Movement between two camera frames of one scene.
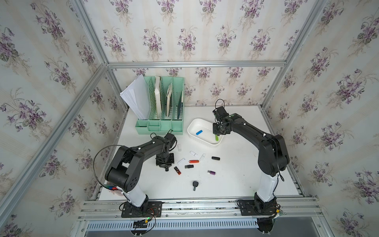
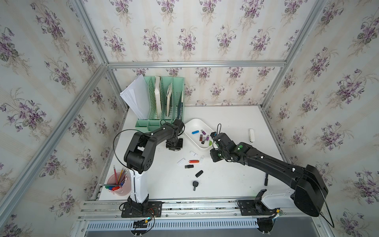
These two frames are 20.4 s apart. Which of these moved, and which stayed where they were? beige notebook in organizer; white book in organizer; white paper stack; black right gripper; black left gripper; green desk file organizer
Moved: black left gripper; black right gripper
Stayed: white book in organizer; white paper stack; green desk file organizer; beige notebook in organizer
